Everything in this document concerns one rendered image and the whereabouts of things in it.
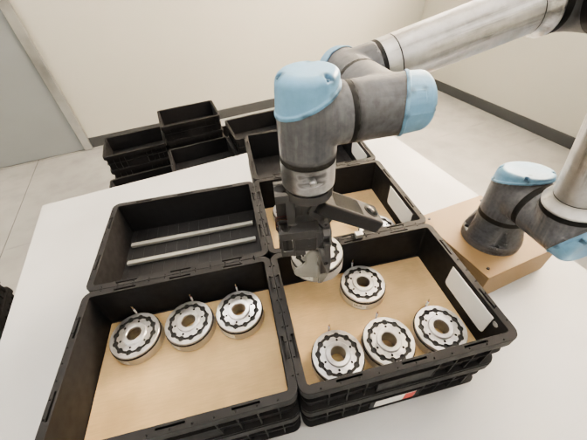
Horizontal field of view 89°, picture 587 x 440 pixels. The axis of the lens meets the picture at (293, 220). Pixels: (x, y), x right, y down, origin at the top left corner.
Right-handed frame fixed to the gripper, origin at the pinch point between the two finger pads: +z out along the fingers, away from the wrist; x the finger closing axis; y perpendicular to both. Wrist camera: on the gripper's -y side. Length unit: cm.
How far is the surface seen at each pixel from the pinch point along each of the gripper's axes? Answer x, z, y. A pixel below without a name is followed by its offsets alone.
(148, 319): -2.2, 13.8, 38.0
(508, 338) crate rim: 15.3, 6.8, -30.2
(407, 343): 11.0, 13.5, -15.3
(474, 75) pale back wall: -277, 71, -220
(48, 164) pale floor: -236, 99, 217
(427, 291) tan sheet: -1.5, 16.8, -26.1
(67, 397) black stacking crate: 13.3, 9.2, 46.3
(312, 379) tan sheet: 13.8, 16.7, 4.2
